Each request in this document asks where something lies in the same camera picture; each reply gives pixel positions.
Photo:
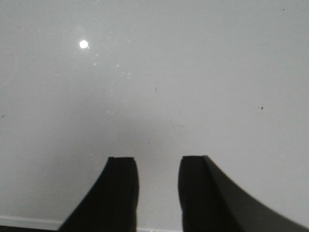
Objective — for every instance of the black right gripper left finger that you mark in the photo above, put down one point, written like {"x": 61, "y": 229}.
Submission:
{"x": 111, "y": 204}

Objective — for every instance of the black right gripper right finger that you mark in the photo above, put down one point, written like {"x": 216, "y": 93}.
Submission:
{"x": 212, "y": 202}

